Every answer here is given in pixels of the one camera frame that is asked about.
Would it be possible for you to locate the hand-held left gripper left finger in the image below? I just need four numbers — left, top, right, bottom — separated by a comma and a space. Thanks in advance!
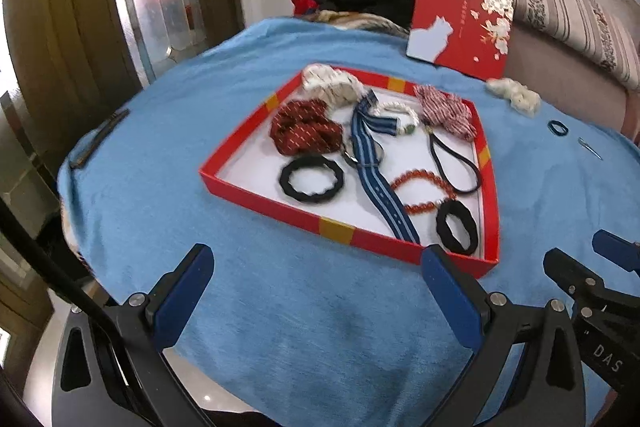
52, 243, 216, 427

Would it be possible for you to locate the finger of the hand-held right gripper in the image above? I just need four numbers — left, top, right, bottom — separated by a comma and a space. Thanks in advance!
592, 229, 640, 275
543, 248, 616, 308

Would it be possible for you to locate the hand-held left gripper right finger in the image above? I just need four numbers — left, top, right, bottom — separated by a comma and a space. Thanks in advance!
421, 244, 587, 427

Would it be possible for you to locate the black scrunchie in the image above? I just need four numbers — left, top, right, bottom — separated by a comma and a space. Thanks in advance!
435, 199, 483, 255
278, 155, 346, 202

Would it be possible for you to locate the red bead bracelet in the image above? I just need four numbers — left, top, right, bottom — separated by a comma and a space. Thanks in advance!
389, 169, 457, 215

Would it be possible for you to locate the blue striped ribbon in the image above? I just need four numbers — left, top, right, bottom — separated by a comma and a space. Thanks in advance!
341, 89, 421, 244

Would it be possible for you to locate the red box tray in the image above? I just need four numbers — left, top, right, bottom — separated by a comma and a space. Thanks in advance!
198, 66, 501, 279

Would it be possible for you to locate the thin black elastic band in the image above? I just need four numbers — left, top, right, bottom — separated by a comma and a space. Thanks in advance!
426, 124, 483, 196

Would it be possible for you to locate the white bead bracelet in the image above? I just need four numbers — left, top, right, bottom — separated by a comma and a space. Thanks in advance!
372, 99, 420, 138

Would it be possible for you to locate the white dotted scrunchie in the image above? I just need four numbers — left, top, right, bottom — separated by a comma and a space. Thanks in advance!
301, 63, 371, 108

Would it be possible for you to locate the silver hair clip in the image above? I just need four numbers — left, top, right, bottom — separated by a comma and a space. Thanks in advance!
577, 137, 605, 162

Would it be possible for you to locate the blue blanket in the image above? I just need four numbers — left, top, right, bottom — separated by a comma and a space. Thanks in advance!
57, 17, 640, 427

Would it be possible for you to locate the white fluffy scrunchie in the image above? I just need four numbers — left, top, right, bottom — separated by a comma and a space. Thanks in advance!
486, 77, 542, 116

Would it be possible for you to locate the pink white striped scrunchie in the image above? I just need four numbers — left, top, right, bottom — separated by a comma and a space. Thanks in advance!
414, 84, 478, 142

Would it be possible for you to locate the pink brown sofa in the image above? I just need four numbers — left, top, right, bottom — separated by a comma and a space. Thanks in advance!
502, 24, 640, 142

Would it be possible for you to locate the dark red scrunchie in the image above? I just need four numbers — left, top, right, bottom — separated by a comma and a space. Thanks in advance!
270, 99, 344, 156

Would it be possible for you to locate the red floral box lid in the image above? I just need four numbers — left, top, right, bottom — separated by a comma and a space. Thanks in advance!
406, 0, 516, 82

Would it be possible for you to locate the striped sofa cushion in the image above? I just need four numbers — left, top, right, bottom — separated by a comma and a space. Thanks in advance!
437, 0, 640, 90

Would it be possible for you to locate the brown patterned cloth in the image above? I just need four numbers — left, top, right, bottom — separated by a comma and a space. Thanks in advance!
305, 9, 413, 38

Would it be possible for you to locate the wooden door with glass panel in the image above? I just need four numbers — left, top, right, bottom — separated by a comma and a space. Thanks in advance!
0, 0, 246, 188

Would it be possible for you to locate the black cable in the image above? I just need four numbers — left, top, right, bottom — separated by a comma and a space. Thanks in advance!
0, 199, 118, 323

